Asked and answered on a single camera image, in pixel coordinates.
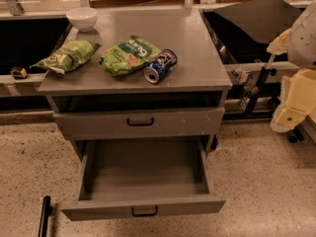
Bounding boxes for grey drawer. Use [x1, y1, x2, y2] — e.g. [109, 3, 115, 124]
[62, 137, 225, 221]
[54, 108, 224, 140]

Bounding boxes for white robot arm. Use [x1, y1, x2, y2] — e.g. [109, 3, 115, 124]
[267, 0, 316, 132]

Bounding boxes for grey drawer cabinet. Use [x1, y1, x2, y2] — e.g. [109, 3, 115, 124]
[39, 9, 231, 155]

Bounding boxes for black tray stand table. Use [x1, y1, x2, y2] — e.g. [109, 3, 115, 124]
[205, 0, 302, 119]

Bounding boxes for crushed blue soda can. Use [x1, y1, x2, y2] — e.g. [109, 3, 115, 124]
[143, 49, 178, 84]

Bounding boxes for green chip bag centre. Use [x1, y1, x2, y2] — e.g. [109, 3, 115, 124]
[100, 36, 160, 76]

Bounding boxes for green chip bag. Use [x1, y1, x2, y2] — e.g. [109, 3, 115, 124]
[32, 39, 101, 74]
[100, 36, 160, 76]

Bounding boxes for white bowl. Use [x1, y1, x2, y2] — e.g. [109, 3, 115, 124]
[66, 7, 97, 32]

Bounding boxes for green chip bag left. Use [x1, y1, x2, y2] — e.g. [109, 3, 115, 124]
[32, 39, 101, 74]

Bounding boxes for black bar on floor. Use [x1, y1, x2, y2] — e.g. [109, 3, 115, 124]
[38, 196, 52, 237]

